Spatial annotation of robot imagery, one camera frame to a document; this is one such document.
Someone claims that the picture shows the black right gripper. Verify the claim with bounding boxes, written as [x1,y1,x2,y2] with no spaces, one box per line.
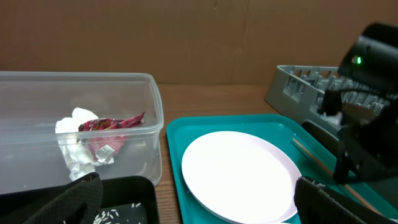
[318,89,397,184]

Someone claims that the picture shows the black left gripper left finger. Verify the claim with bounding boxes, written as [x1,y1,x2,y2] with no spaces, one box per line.
[0,172,104,224]

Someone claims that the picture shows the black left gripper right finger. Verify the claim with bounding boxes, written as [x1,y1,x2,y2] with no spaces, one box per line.
[294,176,396,224]

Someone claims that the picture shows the pile of rice grains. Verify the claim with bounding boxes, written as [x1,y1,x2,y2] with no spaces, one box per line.
[62,202,142,224]

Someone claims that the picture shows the white tissue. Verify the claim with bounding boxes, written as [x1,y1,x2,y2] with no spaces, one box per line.
[55,108,114,181]

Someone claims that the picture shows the wooden chopstick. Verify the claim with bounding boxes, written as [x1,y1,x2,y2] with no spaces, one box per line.
[292,138,382,215]

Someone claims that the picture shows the red snack wrapper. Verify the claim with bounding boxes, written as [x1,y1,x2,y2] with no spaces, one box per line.
[78,112,145,163]

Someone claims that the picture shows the pink round plate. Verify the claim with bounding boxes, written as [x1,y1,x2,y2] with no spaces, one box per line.
[181,131,301,223]

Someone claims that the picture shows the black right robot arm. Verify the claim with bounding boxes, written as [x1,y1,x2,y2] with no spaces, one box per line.
[317,23,397,184]

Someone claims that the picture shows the grey dishwasher rack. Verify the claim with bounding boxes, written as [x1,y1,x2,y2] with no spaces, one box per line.
[266,65,397,136]

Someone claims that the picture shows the clear plastic waste bin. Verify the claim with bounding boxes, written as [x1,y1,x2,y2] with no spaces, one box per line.
[1,71,164,194]

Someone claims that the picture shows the teal plastic serving tray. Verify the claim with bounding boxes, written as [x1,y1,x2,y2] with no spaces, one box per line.
[165,113,398,224]

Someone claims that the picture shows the black rectangular tray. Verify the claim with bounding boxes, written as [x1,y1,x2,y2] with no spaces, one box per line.
[0,175,161,224]

